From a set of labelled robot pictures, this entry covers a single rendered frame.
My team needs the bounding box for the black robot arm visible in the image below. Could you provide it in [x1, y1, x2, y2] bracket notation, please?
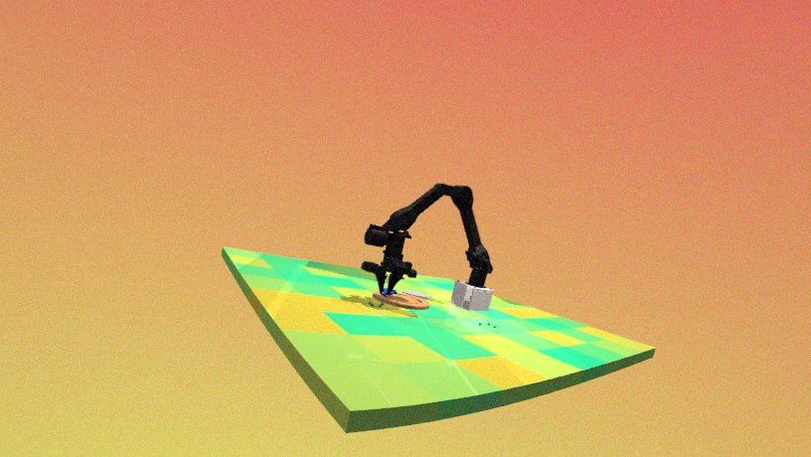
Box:
[364, 184, 493, 288]

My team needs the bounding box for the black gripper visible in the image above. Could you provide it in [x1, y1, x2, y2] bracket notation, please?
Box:
[362, 248, 417, 295]

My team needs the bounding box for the tan round bead board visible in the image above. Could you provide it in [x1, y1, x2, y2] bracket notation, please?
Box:
[373, 290, 430, 310]

